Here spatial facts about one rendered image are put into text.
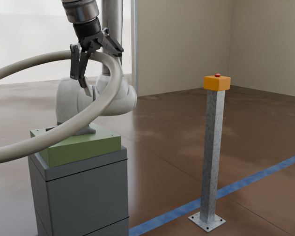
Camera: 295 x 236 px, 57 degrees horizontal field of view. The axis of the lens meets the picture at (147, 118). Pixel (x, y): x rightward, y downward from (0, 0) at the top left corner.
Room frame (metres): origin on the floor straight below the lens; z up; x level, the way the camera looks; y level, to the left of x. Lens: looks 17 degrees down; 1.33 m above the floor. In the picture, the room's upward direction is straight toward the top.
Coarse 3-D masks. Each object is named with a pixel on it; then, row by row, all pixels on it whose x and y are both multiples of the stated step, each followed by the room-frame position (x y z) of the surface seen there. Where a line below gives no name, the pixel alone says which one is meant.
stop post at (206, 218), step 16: (208, 80) 1.72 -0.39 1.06; (224, 80) 1.69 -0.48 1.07; (208, 96) 1.74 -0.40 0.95; (224, 96) 1.73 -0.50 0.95; (208, 112) 1.73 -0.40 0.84; (208, 128) 1.73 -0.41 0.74; (208, 144) 1.72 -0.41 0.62; (208, 160) 1.71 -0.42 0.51; (208, 176) 1.70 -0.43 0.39; (208, 192) 1.69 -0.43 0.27; (208, 208) 1.69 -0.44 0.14; (208, 224) 1.68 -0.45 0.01
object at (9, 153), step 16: (16, 64) 0.88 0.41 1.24; (32, 64) 0.89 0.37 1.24; (112, 64) 0.73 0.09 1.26; (112, 80) 0.65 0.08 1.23; (112, 96) 0.60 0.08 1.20; (80, 112) 0.54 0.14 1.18; (96, 112) 0.55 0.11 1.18; (64, 128) 0.50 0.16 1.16; (80, 128) 0.52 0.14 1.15; (16, 144) 0.48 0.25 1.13; (32, 144) 0.48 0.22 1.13; (48, 144) 0.48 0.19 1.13; (0, 160) 0.46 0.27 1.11
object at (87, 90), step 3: (84, 78) 0.80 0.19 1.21; (87, 81) 0.81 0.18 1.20; (87, 84) 0.81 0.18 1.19; (87, 87) 0.81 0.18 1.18; (84, 90) 0.84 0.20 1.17; (87, 90) 0.82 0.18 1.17; (90, 90) 0.82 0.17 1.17; (87, 93) 0.83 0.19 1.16; (90, 93) 0.82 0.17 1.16; (90, 96) 0.83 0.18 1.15
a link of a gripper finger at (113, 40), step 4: (108, 28) 0.86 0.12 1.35; (108, 32) 0.86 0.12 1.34; (108, 36) 0.87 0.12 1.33; (112, 36) 0.87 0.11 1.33; (108, 40) 0.89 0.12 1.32; (112, 40) 0.87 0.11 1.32; (116, 40) 0.88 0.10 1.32; (112, 44) 0.90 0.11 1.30; (116, 44) 0.88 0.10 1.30; (116, 48) 0.91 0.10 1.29; (120, 48) 0.90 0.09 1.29
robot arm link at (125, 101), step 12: (108, 0) 1.29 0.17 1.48; (120, 0) 1.31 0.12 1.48; (108, 12) 1.29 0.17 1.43; (120, 12) 1.31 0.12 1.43; (108, 24) 1.29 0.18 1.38; (120, 24) 1.32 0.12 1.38; (120, 36) 1.32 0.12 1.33; (108, 72) 1.30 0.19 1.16; (96, 84) 1.32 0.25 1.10; (96, 96) 1.27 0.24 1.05; (120, 96) 1.29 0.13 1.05; (132, 96) 1.32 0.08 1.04; (108, 108) 1.28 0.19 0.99; (120, 108) 1.29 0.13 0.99; (132, 108) 1.33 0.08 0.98
